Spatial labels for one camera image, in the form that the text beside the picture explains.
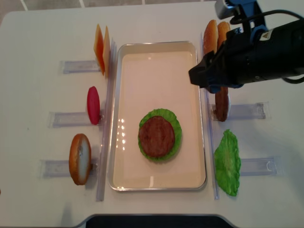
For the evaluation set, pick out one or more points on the brown meat patty in rack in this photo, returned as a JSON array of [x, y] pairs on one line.
[[222, 104]]

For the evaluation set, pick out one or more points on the white rectangular tray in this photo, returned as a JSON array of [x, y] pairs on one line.
[[151, 76]]

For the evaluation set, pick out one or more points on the brown meat patty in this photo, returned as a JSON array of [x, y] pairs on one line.
[[156, 137], [222, 104]]

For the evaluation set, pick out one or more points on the clear acrylic rack right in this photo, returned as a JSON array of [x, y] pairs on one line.
[[238, 129]]

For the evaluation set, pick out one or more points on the green lettuce leaf on tray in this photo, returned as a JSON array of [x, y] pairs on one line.
[[172, 118]]

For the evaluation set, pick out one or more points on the bun slice far right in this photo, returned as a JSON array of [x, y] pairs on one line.
[[210, 37]]

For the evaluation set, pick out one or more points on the clear acrylic rack left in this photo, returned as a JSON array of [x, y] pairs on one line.
[[59, 168]]

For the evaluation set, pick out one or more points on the green lettuce leaf in rack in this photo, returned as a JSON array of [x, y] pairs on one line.
[[228, 164]]

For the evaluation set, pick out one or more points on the orange cheese slice outer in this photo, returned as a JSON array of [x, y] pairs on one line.
[[98, 48]]

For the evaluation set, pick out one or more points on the bun slice in left rack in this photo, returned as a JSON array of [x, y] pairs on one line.
[[80, 159]]

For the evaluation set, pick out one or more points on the clear acrylic rack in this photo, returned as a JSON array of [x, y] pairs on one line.
[[238, 129], [59, 168]]

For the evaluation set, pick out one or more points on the red tomato slice in rack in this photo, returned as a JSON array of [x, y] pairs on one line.
[[93, 105]]

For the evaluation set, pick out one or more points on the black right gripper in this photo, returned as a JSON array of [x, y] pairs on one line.
[[278, 53]]

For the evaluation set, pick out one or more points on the yellow cheese slice inner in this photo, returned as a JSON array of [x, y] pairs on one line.
[[106, 52]]

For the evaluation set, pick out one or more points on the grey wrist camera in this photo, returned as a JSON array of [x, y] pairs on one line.
[[226, 8]]

